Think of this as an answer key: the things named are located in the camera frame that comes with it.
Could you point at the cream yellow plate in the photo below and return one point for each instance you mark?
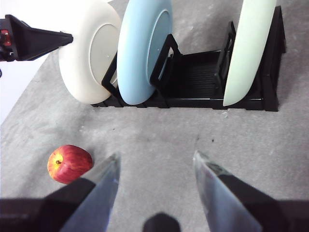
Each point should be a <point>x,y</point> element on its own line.
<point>77,60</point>

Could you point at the red and yellow apple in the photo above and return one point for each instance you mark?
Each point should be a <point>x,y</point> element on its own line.
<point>70,166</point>

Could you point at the black plastic plate rack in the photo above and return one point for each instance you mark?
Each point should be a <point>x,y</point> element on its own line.
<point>193,77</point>

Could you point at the pale green plate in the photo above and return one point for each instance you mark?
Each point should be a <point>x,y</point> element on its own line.
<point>248,53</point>

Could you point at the light blue plate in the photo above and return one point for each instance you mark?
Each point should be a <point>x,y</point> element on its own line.
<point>135,60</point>

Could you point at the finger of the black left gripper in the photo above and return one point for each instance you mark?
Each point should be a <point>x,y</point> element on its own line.
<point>41,42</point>

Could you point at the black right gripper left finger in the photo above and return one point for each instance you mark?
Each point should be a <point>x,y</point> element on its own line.
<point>72,207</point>

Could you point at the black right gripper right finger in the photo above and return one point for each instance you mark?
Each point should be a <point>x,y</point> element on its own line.
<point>236,205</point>

